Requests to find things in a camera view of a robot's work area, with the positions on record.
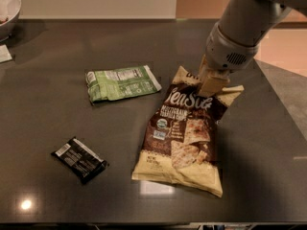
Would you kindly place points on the brown sea salt chip bag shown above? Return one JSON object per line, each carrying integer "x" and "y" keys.
{"x": 179, "y": 143}

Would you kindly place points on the green jalapeno chip bag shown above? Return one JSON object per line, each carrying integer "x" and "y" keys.
{"x": 119, "y": 84}

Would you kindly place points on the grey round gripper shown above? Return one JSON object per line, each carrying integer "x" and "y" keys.
{"x": 224, "y": 53}

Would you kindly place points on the silver metal bowl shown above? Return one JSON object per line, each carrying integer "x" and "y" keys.
{"x": 9, "y": 13}

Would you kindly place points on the small black snack packet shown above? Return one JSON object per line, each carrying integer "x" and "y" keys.
{"x": 80, "y": 159}

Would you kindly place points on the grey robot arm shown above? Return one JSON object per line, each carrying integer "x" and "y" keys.
{"x": 235, "y": 38}

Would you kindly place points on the white paper card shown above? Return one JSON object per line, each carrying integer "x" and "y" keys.
{"x": 4, "y": 54}

